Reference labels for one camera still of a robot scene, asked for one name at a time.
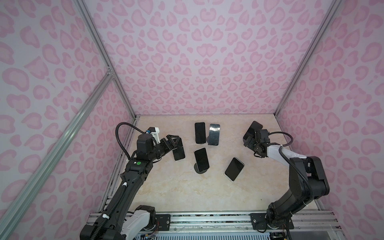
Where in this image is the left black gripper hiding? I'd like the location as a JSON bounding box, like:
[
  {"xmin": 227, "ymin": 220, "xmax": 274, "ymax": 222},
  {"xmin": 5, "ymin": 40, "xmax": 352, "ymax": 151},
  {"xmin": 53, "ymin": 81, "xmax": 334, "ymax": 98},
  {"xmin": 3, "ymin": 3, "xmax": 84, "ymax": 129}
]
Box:
[{"xmin": 148, "ymin": 134, "xmax": 179, "ymax": 162}]

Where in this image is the black phone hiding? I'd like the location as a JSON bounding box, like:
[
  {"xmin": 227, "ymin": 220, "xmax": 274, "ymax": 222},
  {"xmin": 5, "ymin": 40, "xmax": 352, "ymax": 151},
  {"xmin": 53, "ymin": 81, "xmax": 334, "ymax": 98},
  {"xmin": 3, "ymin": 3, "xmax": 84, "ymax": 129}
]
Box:
[
  {"xmin": 243, "ymin": 121, "xmax": 263, "ymax": 143},
  {"xmin": 225, "ymin": 158, "xmax": 245, "ymax": 182},
  {"xmin": 194, "ymin": 148, "xmax": 210, "ymax": 165},
  {"xmin": 195, "ymin": 122, "xmax": 207, "ymax": 144},
  {"xmin": 173, "ymin": 139, "xmax": 186, "ymax": 161}
]

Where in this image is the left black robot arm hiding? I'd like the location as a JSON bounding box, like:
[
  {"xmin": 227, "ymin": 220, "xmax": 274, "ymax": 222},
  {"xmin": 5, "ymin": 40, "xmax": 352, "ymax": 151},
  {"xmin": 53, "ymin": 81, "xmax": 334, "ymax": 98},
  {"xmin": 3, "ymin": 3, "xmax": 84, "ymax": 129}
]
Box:
[{"xmin": 80, "ymin": 133, "xmax": 181, "ymax": 240}]

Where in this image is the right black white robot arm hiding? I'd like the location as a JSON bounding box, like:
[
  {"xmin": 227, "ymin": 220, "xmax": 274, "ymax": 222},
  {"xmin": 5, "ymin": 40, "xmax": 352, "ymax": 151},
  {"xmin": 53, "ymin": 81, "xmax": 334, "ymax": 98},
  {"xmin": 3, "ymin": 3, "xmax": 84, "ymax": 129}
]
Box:
[{"xmin": 243, "ymin": 126, "xmax": 330, "ymax": 233}]

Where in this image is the black round phone stand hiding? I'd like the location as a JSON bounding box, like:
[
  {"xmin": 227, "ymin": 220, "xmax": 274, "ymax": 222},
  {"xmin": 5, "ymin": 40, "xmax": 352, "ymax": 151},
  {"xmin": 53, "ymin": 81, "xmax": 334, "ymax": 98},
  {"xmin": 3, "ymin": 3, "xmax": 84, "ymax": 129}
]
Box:
[{"xmin": 194, "ymin": 164, "xmax": 210, "ymax": 174}]

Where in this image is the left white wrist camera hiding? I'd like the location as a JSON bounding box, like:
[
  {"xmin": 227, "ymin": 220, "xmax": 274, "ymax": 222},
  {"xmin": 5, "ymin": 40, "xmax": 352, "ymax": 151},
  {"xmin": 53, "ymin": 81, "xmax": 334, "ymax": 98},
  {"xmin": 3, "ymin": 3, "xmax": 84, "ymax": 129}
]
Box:
[{"xmin": 146, "ymin": 127, "xmax": 160, "ymax": 144}]

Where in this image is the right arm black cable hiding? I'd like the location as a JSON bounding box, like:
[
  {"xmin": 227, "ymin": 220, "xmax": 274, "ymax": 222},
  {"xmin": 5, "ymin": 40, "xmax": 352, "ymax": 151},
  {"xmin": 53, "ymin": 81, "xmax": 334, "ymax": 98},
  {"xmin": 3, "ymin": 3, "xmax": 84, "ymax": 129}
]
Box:
[{"xmin": 268, "ymin": 131, "xmax": 314, "ymax": 205}]

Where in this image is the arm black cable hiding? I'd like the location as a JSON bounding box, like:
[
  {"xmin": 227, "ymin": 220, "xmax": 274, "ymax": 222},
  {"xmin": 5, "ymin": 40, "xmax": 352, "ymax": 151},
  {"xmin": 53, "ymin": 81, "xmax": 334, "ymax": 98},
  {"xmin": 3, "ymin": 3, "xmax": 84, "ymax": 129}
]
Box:
[
  {"xmin": 115, "ymin": 122, "xmax": 148, "ymax": 160},
  {"xmin": 268, "ymin": 131, "xmax": 314, "ymax": 205}
]

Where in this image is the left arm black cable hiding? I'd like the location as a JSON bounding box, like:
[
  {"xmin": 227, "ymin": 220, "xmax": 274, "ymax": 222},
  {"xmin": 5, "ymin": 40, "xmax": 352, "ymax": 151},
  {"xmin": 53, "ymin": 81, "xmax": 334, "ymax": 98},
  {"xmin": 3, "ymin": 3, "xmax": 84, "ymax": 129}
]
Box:
[{"xmin": 115, "ymin": 122, "xmax": 148, "ymax": 160}]

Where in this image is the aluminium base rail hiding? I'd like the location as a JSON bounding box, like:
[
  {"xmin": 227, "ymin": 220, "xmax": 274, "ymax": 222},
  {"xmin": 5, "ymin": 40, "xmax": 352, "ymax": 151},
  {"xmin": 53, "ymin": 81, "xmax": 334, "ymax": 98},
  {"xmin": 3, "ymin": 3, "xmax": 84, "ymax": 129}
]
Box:
[{"xmin": 101, "ymin": 210, "xmax": 346, "ymax": 240}]

